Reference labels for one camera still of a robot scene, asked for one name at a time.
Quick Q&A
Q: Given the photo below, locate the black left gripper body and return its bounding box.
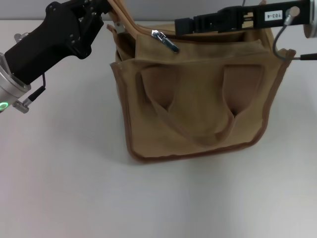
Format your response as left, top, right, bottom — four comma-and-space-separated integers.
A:
4, 0, 94, 85

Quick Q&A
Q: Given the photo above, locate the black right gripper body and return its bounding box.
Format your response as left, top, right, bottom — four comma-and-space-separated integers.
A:
252, 0, 312, 29

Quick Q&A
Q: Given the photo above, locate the silver metal zipper pull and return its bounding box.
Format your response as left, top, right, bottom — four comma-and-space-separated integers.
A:
151, 29, 180, 54

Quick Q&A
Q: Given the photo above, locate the khaki canvas food bag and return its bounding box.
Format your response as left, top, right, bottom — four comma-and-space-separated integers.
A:
106, 0, 297, 164

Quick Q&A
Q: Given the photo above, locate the silver round connector plug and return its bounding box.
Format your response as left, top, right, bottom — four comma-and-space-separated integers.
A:
13, 32, 29, 42

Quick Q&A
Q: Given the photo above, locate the thin black left gripper cable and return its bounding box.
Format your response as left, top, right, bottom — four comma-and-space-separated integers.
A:
13, 73, 47, 114

